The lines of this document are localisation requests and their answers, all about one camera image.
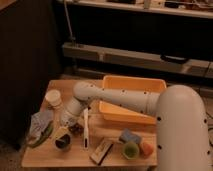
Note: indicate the wooden block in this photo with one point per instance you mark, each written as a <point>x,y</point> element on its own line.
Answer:
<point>101,151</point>

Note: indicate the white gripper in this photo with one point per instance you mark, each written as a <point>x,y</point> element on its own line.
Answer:
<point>69,116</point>

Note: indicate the orange toy block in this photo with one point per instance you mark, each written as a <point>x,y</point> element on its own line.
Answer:
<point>146,148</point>

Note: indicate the yellow plastic bin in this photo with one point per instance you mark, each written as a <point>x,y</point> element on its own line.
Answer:
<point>132,99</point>

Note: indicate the small metal cup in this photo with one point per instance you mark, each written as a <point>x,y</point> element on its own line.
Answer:
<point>63,143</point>

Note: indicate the green plastic cup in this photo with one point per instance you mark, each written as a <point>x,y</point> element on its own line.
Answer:
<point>130,150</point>

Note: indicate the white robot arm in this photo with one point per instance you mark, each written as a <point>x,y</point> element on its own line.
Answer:
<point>182,128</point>

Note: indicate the wooden shelf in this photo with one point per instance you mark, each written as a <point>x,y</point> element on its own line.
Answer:
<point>140,8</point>

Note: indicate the white handled brush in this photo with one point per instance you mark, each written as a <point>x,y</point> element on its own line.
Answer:
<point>86,128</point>

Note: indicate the white paper cup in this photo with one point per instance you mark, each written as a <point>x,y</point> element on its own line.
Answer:
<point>53,98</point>

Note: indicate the blue sponge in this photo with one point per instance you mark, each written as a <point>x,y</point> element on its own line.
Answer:
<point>127,135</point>

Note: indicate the dark grape bunch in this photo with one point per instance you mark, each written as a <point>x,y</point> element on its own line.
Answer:
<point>76,129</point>

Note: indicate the blue grey folded cloth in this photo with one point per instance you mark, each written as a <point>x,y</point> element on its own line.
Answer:
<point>39,122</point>

